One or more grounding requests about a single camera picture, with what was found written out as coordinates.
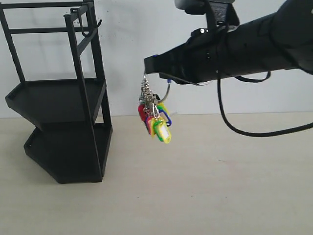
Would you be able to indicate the colourful key tag bunch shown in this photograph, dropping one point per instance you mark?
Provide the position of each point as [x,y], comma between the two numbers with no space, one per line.
[153,112]

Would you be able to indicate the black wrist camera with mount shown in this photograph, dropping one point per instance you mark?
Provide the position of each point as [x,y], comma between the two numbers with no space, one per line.
[217,12]

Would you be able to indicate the black fabric-covered robot arm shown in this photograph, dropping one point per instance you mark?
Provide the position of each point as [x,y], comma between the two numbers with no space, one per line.
[282,40]

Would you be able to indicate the black fabric-covered gripper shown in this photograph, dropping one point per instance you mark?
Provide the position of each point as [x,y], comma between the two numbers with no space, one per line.
[181,64]

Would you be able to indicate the black metal two-tier rack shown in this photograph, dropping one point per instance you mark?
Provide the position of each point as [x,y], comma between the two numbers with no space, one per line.
[72,119]

